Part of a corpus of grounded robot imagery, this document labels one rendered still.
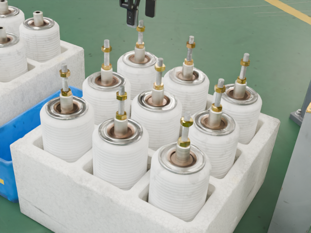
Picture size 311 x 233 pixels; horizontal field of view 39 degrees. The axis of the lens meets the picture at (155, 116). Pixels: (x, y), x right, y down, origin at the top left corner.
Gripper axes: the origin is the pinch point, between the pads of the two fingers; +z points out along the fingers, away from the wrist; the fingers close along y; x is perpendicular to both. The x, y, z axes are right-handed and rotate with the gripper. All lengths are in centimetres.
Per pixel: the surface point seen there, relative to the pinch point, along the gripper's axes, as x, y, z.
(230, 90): -21.5, 0.0, 10.0
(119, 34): 42, 53, 35
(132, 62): 0.3, -2.5, 9.9
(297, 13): -7, 121, 35
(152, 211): -22.0, -30.2, 17.3
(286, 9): -2, 123, 35
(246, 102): -25.9, -2.8, 9.8
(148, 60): -1.9, 0.5, 10.0
